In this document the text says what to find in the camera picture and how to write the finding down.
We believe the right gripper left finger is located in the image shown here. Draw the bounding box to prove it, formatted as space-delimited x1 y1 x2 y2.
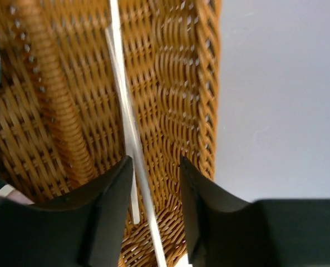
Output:
0 156 133 266

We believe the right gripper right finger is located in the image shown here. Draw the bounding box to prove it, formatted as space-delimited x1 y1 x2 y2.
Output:
180 157 330 266

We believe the white chopstick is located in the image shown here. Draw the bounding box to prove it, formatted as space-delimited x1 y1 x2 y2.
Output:
110 1 166 266
105 26 140 225

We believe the wicker cutlery basket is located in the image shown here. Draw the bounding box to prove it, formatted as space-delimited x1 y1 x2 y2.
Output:
0 1 221 266

